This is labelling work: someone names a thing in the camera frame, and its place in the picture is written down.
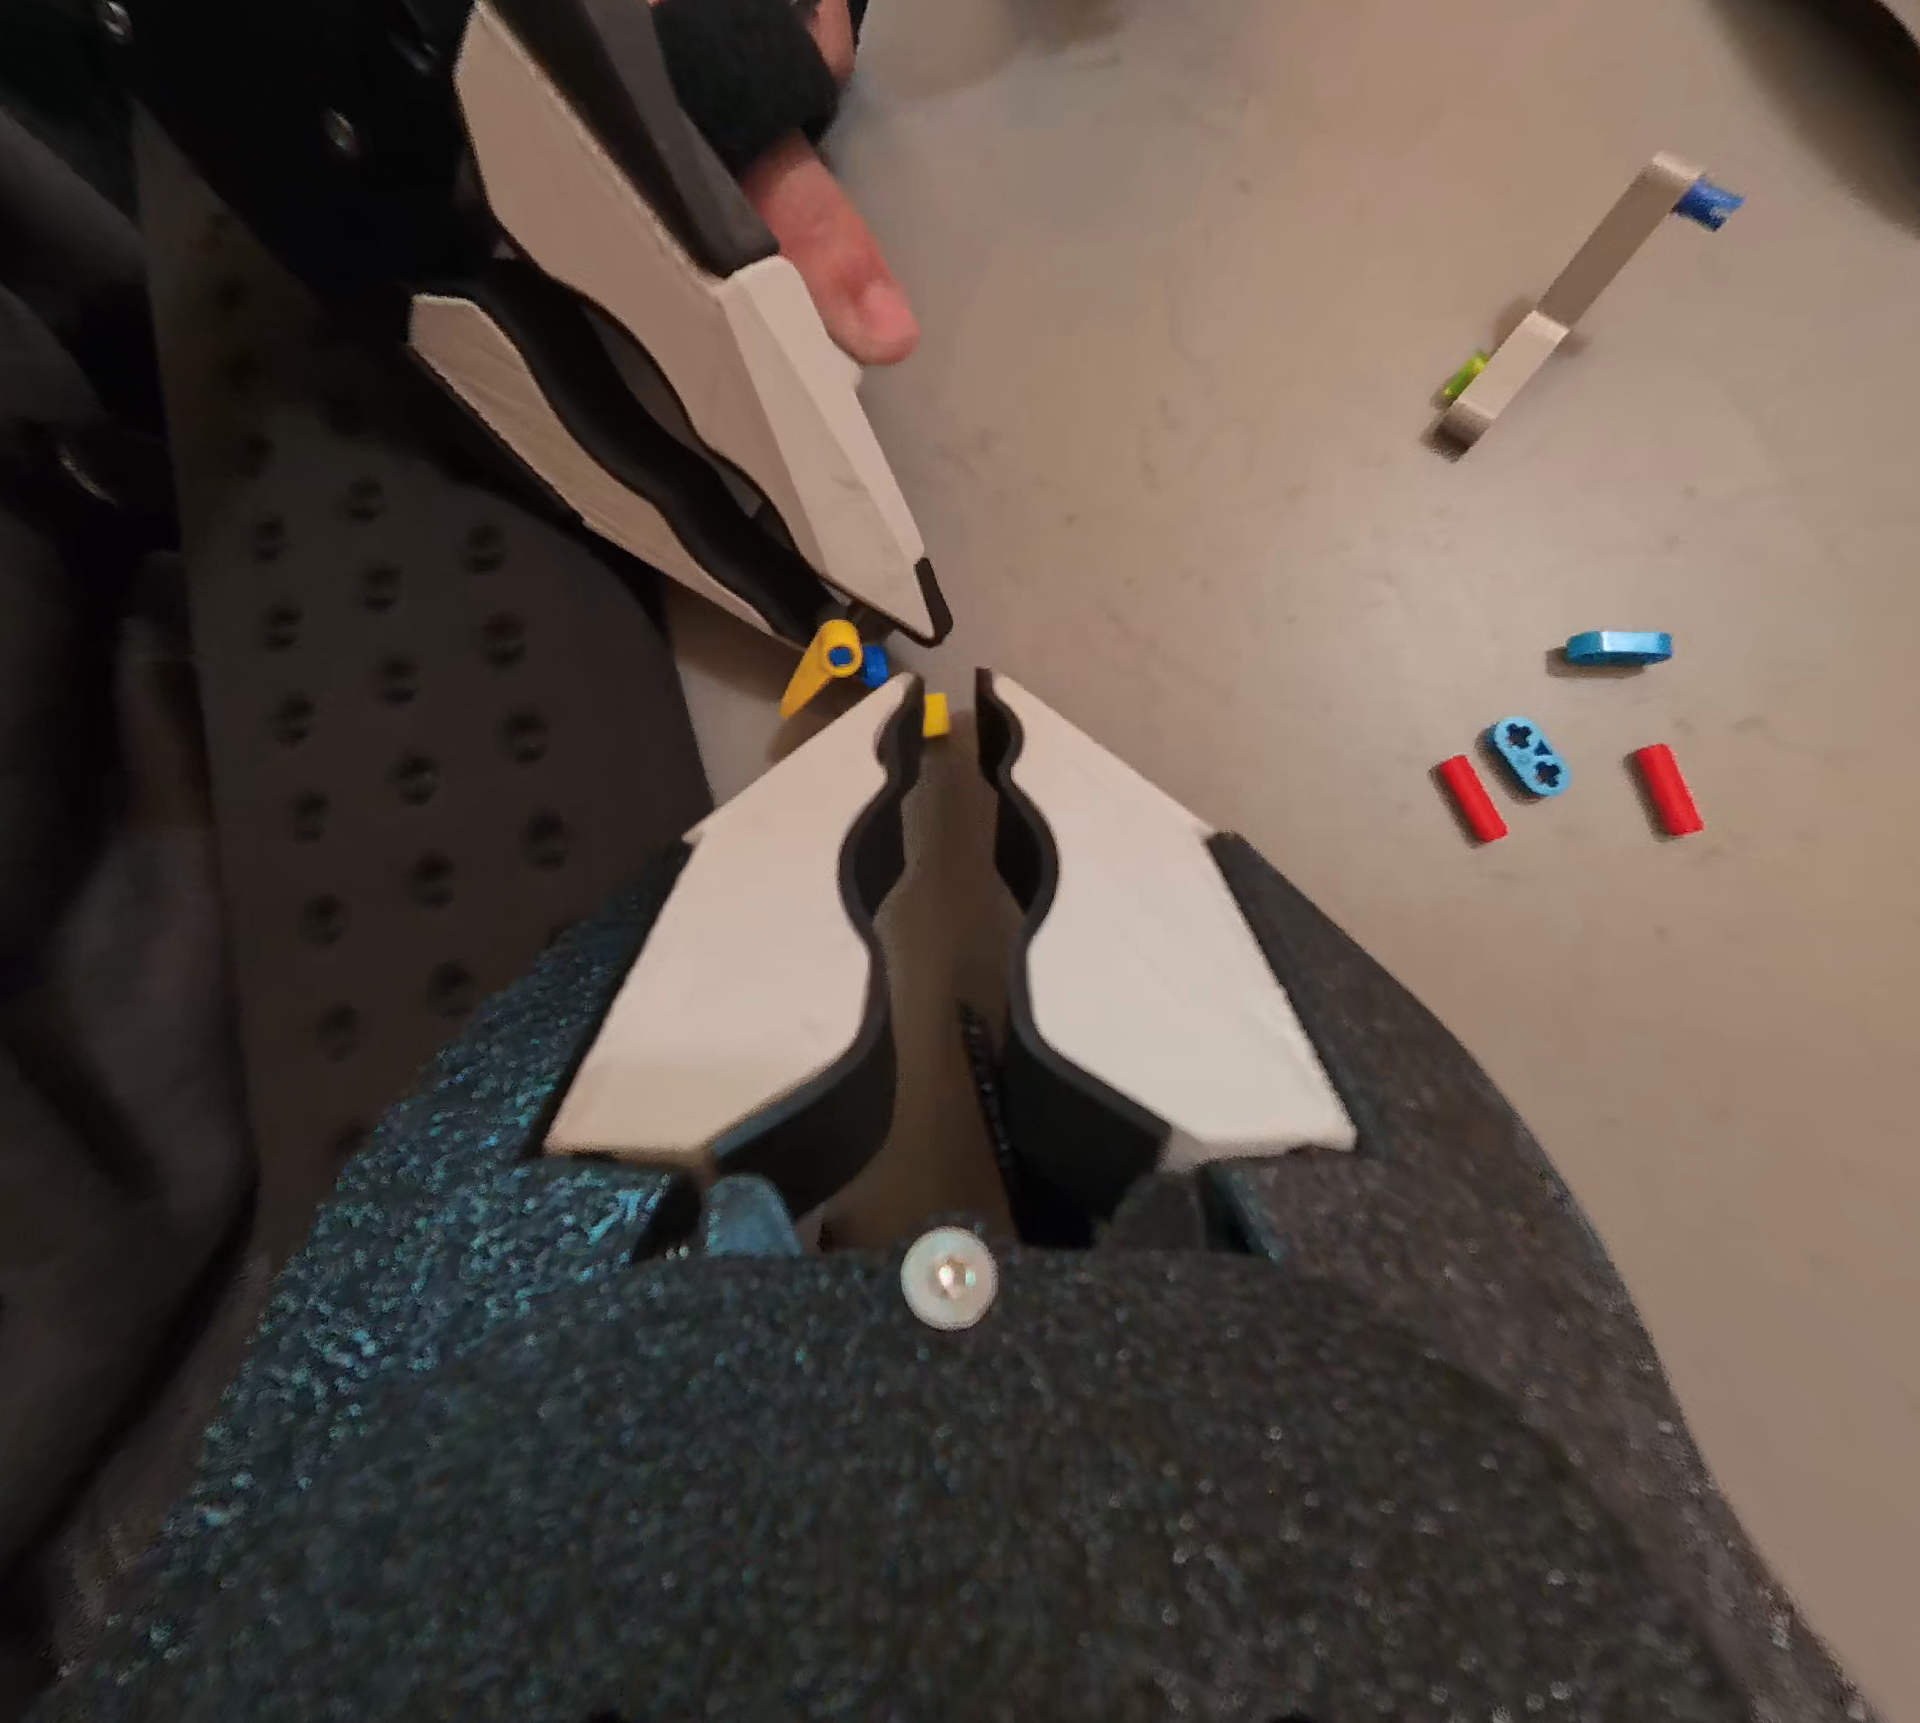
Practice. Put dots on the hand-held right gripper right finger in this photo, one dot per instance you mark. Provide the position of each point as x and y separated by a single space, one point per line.
1170 988

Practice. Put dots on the blue pin brick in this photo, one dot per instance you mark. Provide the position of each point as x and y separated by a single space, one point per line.
874 666

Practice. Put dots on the person's torso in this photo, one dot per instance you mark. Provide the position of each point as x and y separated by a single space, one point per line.
74 704

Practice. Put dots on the red short brick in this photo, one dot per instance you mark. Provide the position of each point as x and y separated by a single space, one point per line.
1472 798
1667 788

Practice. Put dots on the grey desk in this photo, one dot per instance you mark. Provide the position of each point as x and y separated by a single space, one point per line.
1275 478

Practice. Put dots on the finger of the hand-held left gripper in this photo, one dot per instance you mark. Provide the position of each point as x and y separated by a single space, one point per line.
750 402
540 418

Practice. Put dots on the blue cross-hole brick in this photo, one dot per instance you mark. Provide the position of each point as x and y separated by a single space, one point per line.
1531 756

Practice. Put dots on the grey angled beam brick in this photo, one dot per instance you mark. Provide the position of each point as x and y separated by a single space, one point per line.
1575 298

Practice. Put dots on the blue short beam brick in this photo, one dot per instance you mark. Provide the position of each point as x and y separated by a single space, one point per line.
1616 648

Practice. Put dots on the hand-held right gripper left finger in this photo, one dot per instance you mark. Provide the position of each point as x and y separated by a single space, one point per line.
735 988

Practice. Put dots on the yellow long wedge brick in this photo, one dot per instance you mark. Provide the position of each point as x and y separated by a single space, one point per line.
811 680

